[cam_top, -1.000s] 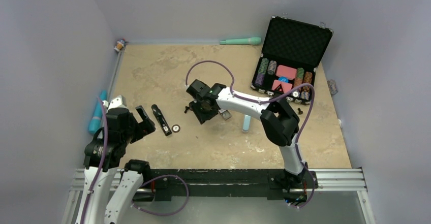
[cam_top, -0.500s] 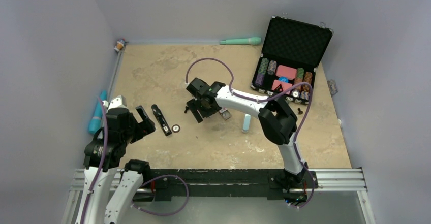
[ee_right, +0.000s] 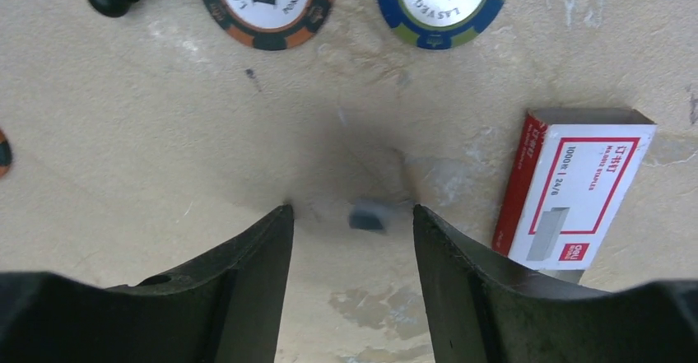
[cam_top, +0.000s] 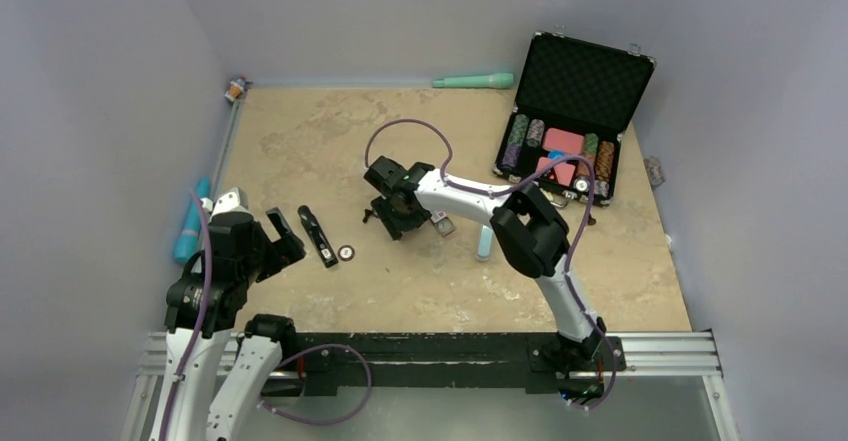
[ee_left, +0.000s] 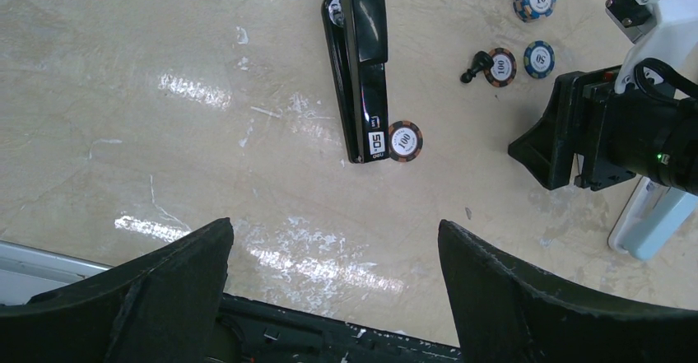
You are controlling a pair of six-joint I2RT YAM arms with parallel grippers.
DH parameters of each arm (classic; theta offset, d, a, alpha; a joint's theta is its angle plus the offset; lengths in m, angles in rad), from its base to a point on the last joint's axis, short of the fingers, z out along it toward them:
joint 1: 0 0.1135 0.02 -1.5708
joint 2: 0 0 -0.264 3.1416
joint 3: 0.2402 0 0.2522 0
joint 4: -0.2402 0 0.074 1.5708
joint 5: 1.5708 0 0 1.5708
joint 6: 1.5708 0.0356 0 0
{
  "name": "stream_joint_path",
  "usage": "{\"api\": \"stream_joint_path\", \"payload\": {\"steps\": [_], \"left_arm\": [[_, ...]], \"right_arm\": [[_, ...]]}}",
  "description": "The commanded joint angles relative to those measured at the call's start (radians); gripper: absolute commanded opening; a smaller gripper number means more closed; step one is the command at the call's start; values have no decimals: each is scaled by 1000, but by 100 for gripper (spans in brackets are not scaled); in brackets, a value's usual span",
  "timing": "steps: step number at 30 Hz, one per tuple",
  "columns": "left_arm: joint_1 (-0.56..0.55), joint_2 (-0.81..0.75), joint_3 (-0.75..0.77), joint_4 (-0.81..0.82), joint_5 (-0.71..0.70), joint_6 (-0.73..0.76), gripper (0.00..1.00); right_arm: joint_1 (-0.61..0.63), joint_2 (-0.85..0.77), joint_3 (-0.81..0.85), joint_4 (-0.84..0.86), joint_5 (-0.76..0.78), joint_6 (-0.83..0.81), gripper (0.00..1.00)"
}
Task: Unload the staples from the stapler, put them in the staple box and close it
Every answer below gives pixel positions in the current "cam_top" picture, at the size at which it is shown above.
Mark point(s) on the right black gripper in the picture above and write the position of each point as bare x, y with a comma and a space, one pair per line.
395, 224

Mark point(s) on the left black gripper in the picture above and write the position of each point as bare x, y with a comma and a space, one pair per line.
281, 252

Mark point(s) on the red white staple box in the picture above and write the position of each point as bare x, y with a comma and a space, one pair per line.
442, 223

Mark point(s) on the black stapler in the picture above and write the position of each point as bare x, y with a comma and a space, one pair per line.
317, 236

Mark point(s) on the light blue stapler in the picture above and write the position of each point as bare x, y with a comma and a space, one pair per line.
485, 242

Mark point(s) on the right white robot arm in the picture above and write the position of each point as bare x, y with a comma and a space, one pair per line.
533, 237

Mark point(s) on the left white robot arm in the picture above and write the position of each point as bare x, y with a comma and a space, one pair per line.
202, 308

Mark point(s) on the brown poker chip front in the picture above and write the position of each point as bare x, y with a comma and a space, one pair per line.
346, 253

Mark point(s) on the blue cylindrical tube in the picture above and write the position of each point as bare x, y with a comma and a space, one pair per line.
186, 243

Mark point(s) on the mint green microphone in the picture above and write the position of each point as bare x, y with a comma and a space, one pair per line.
490, 81

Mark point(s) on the small orange bottle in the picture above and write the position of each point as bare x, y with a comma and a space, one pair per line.
237, 87

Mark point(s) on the black poker chip case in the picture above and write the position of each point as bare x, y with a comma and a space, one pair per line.
575, 87

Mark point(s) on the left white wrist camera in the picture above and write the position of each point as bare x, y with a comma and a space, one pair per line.
233, 200

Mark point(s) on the aluminium rail frame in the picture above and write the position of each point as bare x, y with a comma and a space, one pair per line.
671, 390

